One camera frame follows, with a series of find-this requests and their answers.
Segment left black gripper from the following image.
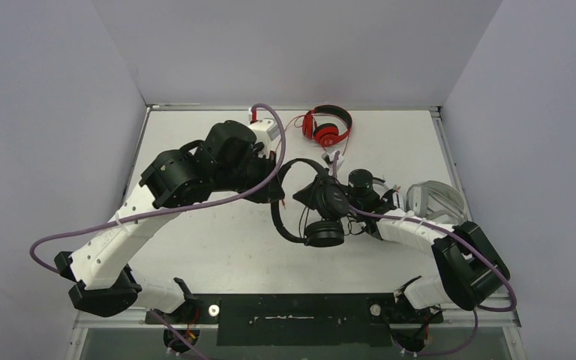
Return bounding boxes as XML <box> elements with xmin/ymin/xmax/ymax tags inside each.
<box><xmin>211</xmin><ymin>147</ymin><xmax>284</xmax><ymax>203</ymax></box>

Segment thin black headphone cable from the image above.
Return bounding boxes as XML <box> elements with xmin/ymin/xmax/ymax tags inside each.
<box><xmin>295</xmin><ymin>196</ymin><xmax>368</xmax><ymax>239</ymax></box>

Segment black white striped headphones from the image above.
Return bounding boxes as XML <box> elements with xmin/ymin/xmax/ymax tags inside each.
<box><xmin>373</xmin><ymin>178</ymin><xmax>407</xmax><ymax>212</ymax></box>

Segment grey white headphones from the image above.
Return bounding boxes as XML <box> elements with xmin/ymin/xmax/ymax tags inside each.
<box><xmin>406</xmin><ymin>180</ymin><xmax>468</xmax><ymax>225</ymax></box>

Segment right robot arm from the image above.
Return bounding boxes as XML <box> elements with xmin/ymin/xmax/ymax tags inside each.
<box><xmin>283</xmin><ymin>152</ymin><xmax>518</xmax><ymax>321</ymax></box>

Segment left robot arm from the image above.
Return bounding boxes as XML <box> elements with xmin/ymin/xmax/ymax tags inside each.
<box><xmin>55</xmin><ymin>119</ymin><xmax>283</xmax><ymax>323</ymax></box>

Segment red headphones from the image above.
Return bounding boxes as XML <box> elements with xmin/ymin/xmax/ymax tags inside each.
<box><xmin>301</xmin><ymin>104</ymin><xmax>353</xmax><ymax>148</ymax></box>

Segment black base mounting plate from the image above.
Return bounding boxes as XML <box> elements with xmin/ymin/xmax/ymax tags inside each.
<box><xmin>145</xmin><ymin>292</ymin><xmax>443</xmax><ymax>347</ymax></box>

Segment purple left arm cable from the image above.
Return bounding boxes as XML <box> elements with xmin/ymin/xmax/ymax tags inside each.
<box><xmin>29</xmin><ymin>103</ymin><xmax>287</xmax><ymax>360</ymax></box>

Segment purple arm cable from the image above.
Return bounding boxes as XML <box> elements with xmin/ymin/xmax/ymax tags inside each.
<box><xmin>29</xmin><ymin>103</ymin><xmax>287</xmax><ymax>360</ymax></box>
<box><xmin>331</xmin><ymin>151</ymin><xmax>518</xmax><ymax>358</ymax></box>

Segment aluminium frame rail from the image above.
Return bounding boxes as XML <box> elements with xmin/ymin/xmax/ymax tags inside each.
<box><xmin>54</xmin><ymin>104</ymin><xmax>510</xmax><ymax>356</ymax></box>

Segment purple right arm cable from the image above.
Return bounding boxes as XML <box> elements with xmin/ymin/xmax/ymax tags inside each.
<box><xmin>331</xmin><ymin>151</ymin><xmax>518</xmax><ymax>358</ymax></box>

